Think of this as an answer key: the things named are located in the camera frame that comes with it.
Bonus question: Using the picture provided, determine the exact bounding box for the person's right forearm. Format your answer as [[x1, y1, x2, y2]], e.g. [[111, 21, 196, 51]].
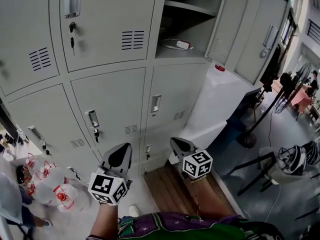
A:
[[192, 180, 238, 219]]

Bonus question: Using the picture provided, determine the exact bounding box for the black metal frame chair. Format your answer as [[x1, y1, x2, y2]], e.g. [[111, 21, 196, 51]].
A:
[[229, 150, 279, 197]]

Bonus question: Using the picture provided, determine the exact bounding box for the white floor cable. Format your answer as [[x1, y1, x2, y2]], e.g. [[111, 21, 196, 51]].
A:
[[264, 181, 283, 223]]

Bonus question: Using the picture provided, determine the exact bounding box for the person's white shoe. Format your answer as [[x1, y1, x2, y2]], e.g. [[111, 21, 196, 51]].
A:
[[128, 204, 140, 218]]

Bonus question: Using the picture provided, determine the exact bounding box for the black and white helmet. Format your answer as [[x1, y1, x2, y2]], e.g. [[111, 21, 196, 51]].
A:
[[278, 144, 308, 177], [301, 139, 320, 165]]

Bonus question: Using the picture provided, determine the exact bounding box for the grey metal locker door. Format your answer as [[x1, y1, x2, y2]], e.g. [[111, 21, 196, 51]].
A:
[[204, 0, 293, 87]]

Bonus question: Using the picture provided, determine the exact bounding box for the grey metal locker cabinet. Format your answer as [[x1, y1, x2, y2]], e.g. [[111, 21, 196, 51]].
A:
[[0, 0, 227, 185]]

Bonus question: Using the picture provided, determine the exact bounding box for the person's left forearm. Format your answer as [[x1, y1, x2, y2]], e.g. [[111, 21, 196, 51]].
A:
[[89, 203, 121, 238]]

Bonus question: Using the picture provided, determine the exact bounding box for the black pedestal fan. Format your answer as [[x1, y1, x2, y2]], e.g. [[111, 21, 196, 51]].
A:
[[235, 62, 314, 149]]

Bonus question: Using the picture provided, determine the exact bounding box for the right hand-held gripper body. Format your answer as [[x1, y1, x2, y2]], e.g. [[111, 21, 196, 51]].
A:
[[167, 149, 214, 181]]

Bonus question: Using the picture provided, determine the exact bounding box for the white plastic canister red cap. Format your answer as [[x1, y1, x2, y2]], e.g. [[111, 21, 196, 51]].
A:
[[184, 61, 251, 140]]

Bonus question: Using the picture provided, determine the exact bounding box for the clear water jug red cap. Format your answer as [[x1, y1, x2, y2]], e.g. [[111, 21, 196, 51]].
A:
[[36, 159, 66, 185], [22, 152, 39, 175], [24, 180, 56, 205], [53, 183, 84, 214]]

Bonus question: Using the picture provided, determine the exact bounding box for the black fan cable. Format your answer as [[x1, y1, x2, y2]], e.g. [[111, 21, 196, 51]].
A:
[[267, 93, 279, 148]]

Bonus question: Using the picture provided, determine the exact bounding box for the brown wooden pallet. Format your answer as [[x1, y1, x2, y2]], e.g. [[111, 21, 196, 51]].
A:
[[143, 165, 201, 215]]

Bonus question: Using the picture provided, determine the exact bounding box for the white box with red label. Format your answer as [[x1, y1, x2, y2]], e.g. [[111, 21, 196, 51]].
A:
[[175, 40, 192, 50]]

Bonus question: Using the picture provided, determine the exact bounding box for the table with pink cloth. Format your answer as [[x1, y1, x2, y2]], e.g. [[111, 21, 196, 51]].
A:
[[290, 87, 314, 114]]

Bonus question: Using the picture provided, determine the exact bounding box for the purple and green shirt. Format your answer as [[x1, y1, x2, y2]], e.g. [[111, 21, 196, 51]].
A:
[[86, 210, 287, 240]]

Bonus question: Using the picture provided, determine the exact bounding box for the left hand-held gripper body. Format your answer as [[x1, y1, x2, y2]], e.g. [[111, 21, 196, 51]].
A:
[[87, 164, 133, 207]]

